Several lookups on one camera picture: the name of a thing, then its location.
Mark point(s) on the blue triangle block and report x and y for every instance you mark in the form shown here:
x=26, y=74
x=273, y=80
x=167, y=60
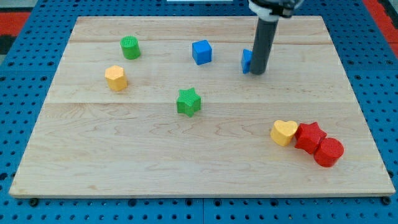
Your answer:
x=246, y=61

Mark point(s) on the green star block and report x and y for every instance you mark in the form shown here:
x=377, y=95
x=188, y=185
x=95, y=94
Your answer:
x=188, y=102

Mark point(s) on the red star block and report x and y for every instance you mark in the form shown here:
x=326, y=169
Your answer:
x=309, y=136

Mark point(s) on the light wooden board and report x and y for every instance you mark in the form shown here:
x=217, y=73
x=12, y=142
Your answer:
x=92, y=142

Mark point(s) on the blue cube block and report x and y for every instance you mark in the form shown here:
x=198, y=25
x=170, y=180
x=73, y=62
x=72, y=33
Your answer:
x=201, y=52

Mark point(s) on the yellow heart block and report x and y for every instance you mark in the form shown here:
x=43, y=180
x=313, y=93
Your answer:
x=282, y=132

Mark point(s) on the yellow hexagon block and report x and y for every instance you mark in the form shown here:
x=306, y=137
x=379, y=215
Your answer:
x=116, y=78

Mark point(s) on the green cylinder block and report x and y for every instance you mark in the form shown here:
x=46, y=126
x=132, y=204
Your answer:
x=130, y=47

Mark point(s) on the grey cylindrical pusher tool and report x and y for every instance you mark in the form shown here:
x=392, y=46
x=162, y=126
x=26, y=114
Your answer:
x=264, y=37

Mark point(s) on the red cylinder block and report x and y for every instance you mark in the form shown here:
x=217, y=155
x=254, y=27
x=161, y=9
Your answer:
x=328, y=152

